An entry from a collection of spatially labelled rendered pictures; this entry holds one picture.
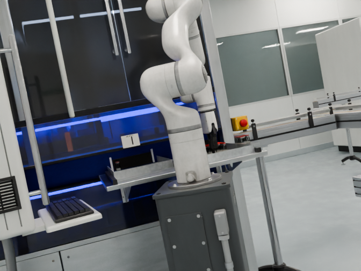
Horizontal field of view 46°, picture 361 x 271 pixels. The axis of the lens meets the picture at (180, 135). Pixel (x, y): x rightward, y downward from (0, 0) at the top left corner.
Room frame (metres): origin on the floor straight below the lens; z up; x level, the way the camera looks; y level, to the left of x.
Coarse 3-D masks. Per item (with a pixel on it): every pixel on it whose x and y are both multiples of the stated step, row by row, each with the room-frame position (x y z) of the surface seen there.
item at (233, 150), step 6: (228, 144) 2.11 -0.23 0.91; (234, 144) 2.03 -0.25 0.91; (240, 144) 1.96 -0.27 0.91; (246, 144) 1.89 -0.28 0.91; (228, 150) 1.79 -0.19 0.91; (234, 150) 1.80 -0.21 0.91; (240, 150) 1.81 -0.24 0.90; (246, 150) 1.81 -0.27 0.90; (252, 150) 1.82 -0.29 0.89; (210, 156) 1.77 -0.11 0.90; (216, 156) 1.78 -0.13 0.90; (222, 156) 1.79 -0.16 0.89; (228, 156) 1.79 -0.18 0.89; (234, 156) 1.80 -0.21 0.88
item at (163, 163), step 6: (156, 156) 2.18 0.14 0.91; (156, 162) 2.15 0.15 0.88; (162, 162) 1.84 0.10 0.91; (168, 162) 1.84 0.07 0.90; (108, 168) 2.07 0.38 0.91; (132, 168) 1.81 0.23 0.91; (138, 168) 1.81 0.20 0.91; (144, 168) 1.82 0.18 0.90; (150, 168) 1.82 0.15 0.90; (156, 168) 1.83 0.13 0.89; (162, 168) 1.84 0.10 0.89; (114, 174) 1.79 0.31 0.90; (120, 174) 1.79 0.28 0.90; (126, 174) 1.80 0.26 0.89; (132, 174) 1.80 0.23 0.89; (138, 174) 1.81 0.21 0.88
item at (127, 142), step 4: (124, 136) 2.06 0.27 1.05; (128, 136) 2.07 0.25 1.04; (132, 136) 2.07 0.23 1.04; (136, 136) 2.08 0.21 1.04; (124, 140) 2.06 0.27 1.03; (128, 140) 2.07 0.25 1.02; (136, 140) 2.08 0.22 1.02; (124, 144) 2.06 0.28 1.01; (128, 144) 2.07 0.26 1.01; (136, 144) 2.08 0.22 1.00
